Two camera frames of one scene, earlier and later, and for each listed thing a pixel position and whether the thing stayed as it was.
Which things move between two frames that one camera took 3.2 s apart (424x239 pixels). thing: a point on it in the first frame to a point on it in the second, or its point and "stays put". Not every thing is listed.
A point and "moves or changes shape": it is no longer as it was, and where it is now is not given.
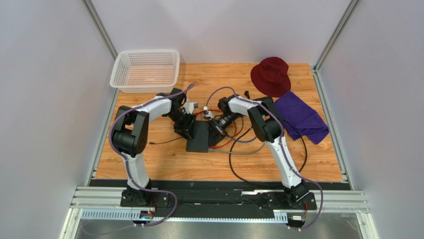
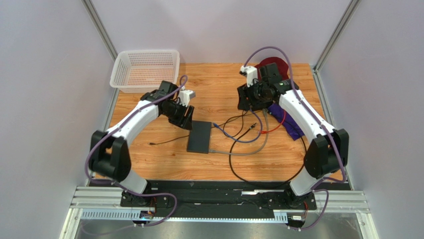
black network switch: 200,143 stays put
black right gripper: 216,126 to 245,97
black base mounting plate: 205,199 stays put
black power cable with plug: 163,142 stays put
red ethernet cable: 228,142 moves or changes shape
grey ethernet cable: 255,152 stays put
